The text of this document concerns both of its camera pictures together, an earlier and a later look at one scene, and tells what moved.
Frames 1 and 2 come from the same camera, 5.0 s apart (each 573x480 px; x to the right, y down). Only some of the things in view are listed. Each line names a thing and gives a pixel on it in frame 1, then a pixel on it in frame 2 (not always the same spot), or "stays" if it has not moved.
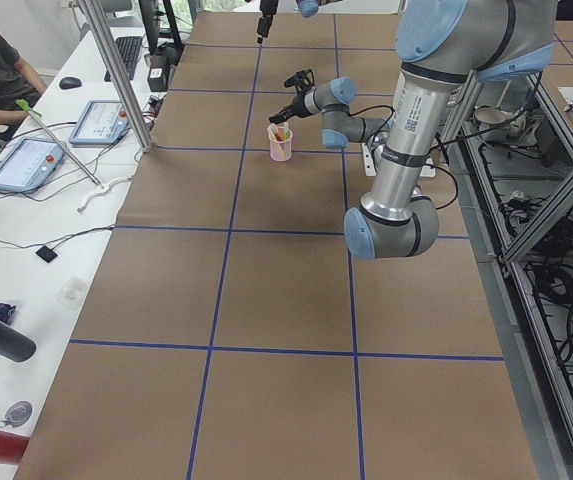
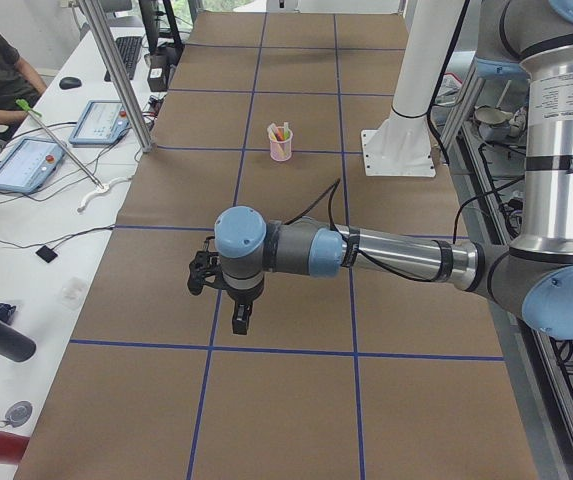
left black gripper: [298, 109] to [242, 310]
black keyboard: [129, 48] stays
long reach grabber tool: [21, 103] stays
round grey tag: [17, 414] stays
